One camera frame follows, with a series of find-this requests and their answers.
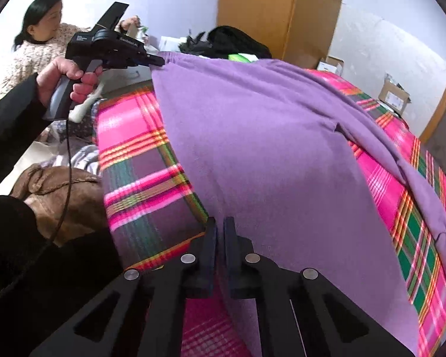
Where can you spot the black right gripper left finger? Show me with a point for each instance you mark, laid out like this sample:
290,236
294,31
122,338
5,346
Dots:
140,313

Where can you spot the pink green plaid bedsheet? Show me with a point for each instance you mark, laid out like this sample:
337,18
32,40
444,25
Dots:
153,212

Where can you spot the woman in floral top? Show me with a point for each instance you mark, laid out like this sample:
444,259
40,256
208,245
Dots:
43,37

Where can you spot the wooden wardrobe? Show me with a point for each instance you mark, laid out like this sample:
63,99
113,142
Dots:
299,32

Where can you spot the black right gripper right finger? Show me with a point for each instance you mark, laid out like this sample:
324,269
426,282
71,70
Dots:
301,314

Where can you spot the purple fleece garment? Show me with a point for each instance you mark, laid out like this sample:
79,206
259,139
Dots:
315,178

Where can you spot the operator left black sleeve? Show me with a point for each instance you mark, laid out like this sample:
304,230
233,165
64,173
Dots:
21,122

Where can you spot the small white cardboard box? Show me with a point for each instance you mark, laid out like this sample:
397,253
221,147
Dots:
331,65

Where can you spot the brown fleece garment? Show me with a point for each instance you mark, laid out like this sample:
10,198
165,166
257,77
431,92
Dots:
67,200

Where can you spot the cardboard box with label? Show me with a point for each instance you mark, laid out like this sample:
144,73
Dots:
393,95

